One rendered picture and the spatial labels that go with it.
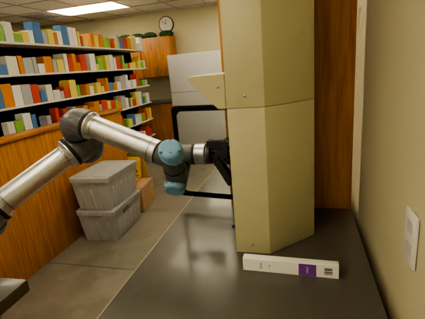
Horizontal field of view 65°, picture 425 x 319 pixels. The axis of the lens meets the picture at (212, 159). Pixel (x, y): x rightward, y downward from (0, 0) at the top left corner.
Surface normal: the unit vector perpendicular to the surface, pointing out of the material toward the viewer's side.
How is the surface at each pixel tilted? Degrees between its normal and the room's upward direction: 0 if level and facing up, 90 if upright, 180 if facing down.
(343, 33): 90
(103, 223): 95
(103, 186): 95
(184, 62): 90
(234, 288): 0
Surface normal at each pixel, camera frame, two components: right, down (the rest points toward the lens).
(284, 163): 0.50, 0.19
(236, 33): -0.25, 0.28
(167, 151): -0.02, -0.55
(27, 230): 0.97, -0.01
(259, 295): -0.08, -0.96
